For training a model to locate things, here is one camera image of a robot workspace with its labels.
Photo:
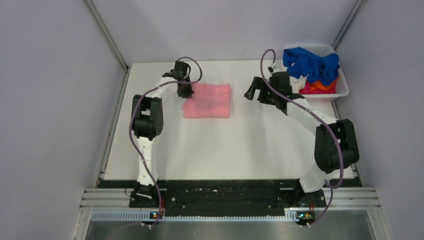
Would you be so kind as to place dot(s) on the orange t-shirt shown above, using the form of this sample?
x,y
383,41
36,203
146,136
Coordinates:
x,y
331,88

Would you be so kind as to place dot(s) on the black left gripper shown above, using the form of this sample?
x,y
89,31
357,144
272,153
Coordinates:
x,y
186,94

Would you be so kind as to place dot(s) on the magenta red t-shirt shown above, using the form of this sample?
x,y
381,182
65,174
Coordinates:
x,y
307,90

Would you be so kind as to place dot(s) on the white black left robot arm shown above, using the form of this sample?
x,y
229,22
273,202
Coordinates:
x,y
147,123

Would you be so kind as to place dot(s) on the pink t-shirt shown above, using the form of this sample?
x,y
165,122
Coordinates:
x,y
208,101

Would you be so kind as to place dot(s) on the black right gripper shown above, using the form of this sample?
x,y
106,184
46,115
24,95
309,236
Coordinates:
x,y
256,84

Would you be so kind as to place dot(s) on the blue t-shirt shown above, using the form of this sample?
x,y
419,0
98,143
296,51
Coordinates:
x,y
301,62

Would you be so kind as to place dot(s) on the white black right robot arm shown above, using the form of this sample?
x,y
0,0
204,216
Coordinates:
x,y
335,145

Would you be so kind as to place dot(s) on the white plastic laundry basket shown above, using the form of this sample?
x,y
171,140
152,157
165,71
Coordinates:
x,y
342,88

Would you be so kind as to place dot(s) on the white t-shirt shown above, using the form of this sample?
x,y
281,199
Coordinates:
x,y
297,83

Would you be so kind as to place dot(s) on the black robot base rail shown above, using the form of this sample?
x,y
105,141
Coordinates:
x,y
220,211

